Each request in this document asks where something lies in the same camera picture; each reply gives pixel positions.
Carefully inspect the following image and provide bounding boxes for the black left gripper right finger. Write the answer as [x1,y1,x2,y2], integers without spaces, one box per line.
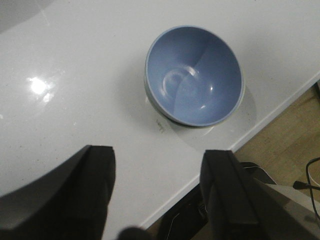
[200,150,320,240]

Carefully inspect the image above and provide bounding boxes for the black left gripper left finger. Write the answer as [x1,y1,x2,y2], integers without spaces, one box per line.
[0,145,116,240]

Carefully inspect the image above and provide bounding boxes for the blue bowl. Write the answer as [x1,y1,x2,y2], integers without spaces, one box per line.
[144,25,245,128]

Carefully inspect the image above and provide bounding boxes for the black cables on floor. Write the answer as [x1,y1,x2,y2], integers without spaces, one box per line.
[292,156,320,218]

